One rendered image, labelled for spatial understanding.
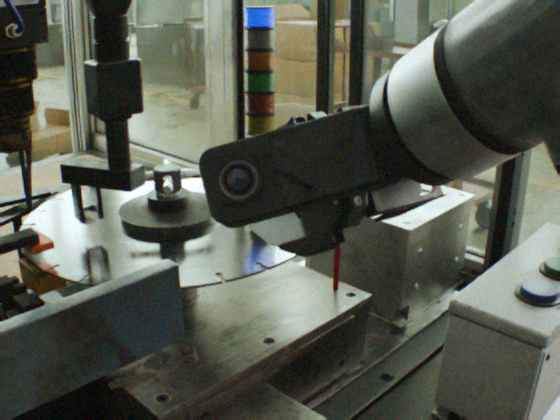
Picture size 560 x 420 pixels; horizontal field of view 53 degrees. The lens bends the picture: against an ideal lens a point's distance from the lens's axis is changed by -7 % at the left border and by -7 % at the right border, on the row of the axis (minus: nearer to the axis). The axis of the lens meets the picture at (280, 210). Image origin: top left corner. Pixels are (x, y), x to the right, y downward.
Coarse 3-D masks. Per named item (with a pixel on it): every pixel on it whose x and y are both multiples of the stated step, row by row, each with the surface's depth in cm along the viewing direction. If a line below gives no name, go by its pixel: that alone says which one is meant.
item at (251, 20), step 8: (248, 8) 82; (256, 8) 82; (264, 8) 82; (272, 8) 83; (248, 16) 83; (256, 16) 82; (264, 16) 82; (272, 16) 83; (248, 24) 83; (256, 24) 83; (264, 24) 83; (272, 24) 84
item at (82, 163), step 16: (112, 128) 52; (112, 144) 53; (128, 144) 54; (80, 160) 57; (96, 160) 57; (112, 160) 54; (128, 160) 54; (64, 176) 56; (80, 176) 55; (96, 176) 55; (112, 176) 54; (128, 176) 53; (144, 176) 56; (80, 192) 56; (96, 192) 57; (80, 208) 56; (96, 208) 58
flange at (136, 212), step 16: (192, 192) 68; (128, 208) 63; (144, 208) 63; (160, 208) 61; (176, 208) 62; (192, 208) 63; (208, 208) 63; (128, 224) 60; (144, 224) 59; (160, 224) 59; (176, 224) 59; (192, 224) 60; (208, 224) 61
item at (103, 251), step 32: (128, 192) 71; (32, 224) 62; (64, 224) 62; (96, 224) 62; (32, 256) 54; (64, 256) 54; (96, 256) 54; (128, 256) 55; (160, 256) 55; (192, 256) 55; (224, 256) 55; (256, 256) 55; (288, 256) 55; (192, 288) 49
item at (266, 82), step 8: (248, 72) 86; (256, 72) 86; (264, 72) 86; (272, 72) 86; (248, 80) 86; (256, 80) 86; (264, 80) 86; (272, 80) 87; (248, 88) 87; (256, 88) 86; (264, 88) 86; (272, 88) 87
